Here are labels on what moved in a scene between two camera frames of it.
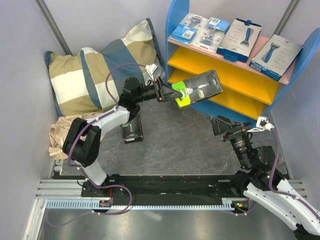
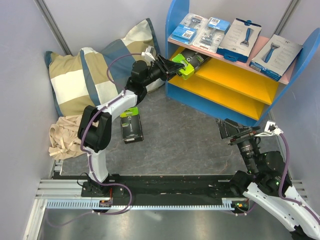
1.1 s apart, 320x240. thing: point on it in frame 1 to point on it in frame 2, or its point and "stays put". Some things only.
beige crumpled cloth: [59, 129] stays put
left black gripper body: [159, 94] to [162, 71]
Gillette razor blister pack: [209, 37] stays put
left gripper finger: [166, 89] to [172, 64]
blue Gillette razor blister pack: [188, 29] stays put
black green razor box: [198, 88] to [190, 59]
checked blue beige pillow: [78, 82] stays put
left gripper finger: [172, 95] to [171, 73]
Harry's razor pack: [276, 57] stays put
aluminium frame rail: [58, 187] stays put
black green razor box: [132, 130] stays put
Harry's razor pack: [239, 40] stays put
